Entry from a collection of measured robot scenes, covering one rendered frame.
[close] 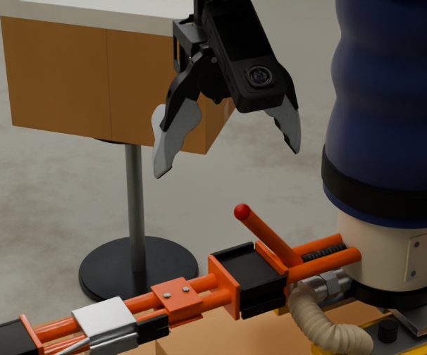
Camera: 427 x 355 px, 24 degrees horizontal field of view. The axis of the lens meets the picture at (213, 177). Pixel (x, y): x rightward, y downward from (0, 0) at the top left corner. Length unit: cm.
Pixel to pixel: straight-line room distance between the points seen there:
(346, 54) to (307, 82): 338
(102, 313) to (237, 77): 55
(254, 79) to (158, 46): 188
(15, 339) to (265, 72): 57
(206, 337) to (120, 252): 182
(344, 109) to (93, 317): 43
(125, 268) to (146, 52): 92
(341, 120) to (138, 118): 154
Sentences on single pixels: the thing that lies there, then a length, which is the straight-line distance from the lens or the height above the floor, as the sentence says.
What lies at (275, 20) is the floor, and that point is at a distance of 543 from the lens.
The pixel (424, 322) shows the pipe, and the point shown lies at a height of 110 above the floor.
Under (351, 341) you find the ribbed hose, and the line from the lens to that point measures 145.
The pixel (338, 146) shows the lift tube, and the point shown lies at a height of 136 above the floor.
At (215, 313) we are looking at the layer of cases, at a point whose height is 54.
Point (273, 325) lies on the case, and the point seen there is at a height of 94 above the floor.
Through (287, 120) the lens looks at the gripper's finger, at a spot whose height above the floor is 157.
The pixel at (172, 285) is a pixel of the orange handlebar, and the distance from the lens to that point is 140.
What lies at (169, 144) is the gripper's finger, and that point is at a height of 157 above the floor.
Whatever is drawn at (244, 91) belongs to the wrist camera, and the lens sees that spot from 89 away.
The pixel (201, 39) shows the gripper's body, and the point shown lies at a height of 166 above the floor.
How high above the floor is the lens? 204
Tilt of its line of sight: 31 degrees down
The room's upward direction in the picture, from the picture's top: straight up
